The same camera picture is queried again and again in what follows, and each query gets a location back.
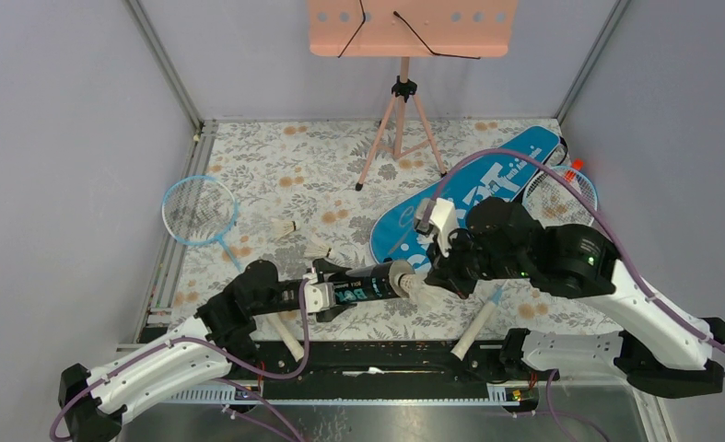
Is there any blue badminton racket right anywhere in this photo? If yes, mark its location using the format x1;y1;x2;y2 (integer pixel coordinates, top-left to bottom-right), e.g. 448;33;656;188
450;160;598;360

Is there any blue badminton racket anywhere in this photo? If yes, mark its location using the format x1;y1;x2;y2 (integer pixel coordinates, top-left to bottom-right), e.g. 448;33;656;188
160;175;307;362
450;160;598;360

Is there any blue badminton racket left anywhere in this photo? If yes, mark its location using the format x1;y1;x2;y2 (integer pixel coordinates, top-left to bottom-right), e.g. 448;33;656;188
160;175;307;362

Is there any floral patterned mat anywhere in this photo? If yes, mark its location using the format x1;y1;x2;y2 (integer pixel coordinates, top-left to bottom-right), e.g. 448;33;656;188
168;119;619;341

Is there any blue racket cover bag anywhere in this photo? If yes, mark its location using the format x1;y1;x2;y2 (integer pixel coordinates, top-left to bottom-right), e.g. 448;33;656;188
369;126;567;272

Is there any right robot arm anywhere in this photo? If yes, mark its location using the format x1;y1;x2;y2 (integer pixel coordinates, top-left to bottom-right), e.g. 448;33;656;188
414;197;725;399

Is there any white shuttlecock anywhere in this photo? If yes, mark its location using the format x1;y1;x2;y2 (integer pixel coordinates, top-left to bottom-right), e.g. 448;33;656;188
394;273;453;308
304;242;333;259
271;218;298;238

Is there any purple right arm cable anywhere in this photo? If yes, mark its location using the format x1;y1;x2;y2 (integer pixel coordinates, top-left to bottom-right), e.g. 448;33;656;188
432;147;725;442

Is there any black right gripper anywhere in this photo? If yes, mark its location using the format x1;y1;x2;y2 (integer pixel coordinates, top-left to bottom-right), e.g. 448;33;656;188
424;222;530;298

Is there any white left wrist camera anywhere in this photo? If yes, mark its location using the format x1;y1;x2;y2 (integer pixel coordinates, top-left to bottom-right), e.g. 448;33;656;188
303;277;336;314

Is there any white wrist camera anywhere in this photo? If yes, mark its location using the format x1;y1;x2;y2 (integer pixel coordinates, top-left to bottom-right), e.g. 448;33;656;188
303;277;336;314
414;198;459;257

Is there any black shuttlecock tube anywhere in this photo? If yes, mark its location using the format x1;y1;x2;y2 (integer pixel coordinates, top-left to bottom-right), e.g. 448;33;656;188
324;260;415;305

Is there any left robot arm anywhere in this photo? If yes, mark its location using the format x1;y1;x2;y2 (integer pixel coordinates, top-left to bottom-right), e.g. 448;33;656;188
50;259;377;441

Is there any pink music stand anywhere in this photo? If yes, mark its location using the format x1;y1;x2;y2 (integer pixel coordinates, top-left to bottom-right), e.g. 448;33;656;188
307;0;519;191

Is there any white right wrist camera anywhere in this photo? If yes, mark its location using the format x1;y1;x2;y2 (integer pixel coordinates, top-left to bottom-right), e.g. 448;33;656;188
414;198;459;257

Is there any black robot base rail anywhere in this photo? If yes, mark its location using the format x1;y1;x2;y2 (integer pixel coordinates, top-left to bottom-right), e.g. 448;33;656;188
227;341;549;401

